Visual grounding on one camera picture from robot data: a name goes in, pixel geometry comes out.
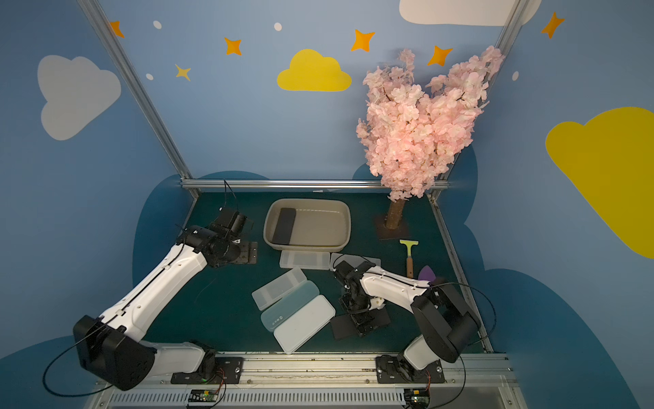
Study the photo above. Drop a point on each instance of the pink purple toy shovel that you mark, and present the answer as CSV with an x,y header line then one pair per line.
x,y
427,274

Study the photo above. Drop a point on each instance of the clear pencil case upper left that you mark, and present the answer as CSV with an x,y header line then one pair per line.
x,y
305,260

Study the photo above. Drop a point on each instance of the right controller board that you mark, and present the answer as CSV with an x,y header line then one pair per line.
x,y
416,398

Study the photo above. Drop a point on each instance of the controller board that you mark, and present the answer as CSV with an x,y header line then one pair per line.
x,y
203,396
416,398

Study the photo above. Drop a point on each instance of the beige storage box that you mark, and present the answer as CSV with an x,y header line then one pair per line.
x,y
322,225

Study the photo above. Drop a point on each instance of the left controller board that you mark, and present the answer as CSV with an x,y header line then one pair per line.
x,y
203,396

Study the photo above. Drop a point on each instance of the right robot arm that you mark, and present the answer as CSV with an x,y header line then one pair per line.
x,y
446,321

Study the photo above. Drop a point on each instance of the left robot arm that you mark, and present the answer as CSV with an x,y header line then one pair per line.
x,y
113,346

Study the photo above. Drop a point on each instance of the white pencil case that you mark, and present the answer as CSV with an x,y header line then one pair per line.
x,y
304,324

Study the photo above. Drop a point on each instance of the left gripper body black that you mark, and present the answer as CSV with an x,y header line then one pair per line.
x,y
240,250

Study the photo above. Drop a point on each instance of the pink cherry blossom tree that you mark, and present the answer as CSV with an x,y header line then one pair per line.
x,y
412,133

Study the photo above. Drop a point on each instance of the light blue pencil case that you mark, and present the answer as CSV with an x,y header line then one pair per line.
x,y
288,305

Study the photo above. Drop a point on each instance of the dark grey pencil case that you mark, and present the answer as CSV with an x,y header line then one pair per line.
x,y
284,227

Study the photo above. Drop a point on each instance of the aluminium front rail frame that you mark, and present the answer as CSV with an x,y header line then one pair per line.
x,y
330,381

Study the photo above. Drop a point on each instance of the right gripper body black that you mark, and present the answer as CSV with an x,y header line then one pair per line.
x,y
359,317

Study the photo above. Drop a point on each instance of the black pencil case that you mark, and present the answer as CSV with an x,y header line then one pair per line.
x,y
360,323

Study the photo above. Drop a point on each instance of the green toy scraper wooden handle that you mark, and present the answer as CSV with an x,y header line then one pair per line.
x,y
409,263

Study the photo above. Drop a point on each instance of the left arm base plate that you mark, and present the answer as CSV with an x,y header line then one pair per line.
x,y
230,369

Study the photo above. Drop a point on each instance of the clear frosted pencil case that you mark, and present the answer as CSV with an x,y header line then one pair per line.
x,y
280,287

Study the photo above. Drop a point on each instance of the clear pencil case upper right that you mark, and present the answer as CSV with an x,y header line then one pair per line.
x,y
352,260

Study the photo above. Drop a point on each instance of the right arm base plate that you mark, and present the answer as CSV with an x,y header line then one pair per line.
x,y
391,369

